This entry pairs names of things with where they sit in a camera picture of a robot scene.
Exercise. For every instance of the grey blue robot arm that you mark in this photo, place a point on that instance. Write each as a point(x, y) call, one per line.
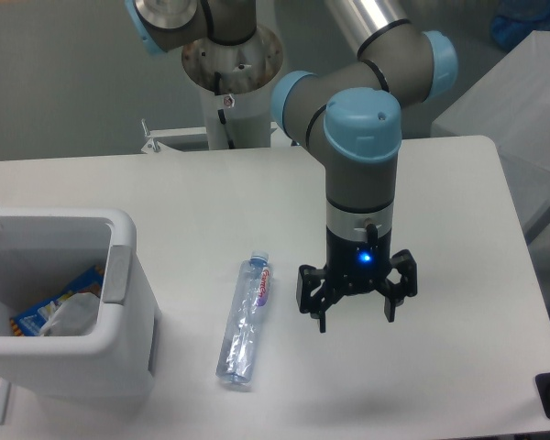
point(350, 120)

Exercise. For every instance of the blue object at top right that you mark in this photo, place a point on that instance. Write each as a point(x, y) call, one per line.
point(514, 21)

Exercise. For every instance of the blue snack wrapper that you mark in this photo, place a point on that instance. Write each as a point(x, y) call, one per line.
point(29, 322)

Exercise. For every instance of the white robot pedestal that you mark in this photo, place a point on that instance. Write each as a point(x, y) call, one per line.
point(235, 84)

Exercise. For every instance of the white pedestal base frame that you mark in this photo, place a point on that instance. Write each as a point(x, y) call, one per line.
point(195, 138)

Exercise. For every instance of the white plastic bag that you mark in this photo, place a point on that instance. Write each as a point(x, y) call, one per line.
point(76, 316)

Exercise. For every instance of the white covered side table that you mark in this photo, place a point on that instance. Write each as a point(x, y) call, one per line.
point(511, 106)

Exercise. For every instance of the white trash can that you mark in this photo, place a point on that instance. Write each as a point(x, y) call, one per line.
point(41, 251)

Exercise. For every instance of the clear plastic water bottle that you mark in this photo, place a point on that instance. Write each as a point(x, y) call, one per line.
point(245, 322)

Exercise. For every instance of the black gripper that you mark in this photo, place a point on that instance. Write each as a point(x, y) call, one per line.
point(355, 267)

